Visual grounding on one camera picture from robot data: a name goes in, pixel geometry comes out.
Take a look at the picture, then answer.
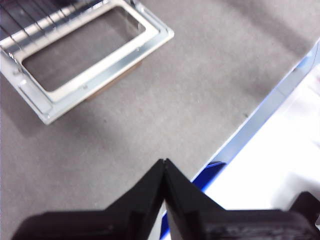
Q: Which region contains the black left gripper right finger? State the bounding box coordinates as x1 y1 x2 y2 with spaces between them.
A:
164 158 320 240

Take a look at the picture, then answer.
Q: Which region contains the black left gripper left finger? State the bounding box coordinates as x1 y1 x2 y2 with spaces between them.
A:
11 159 165 240

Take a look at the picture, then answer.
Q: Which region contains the glass oven door beige handle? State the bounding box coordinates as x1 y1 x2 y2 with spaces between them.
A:
0 0 175 126

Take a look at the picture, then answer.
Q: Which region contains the metal wire oven rack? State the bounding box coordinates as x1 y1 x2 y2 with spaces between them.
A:
0 0 112 55

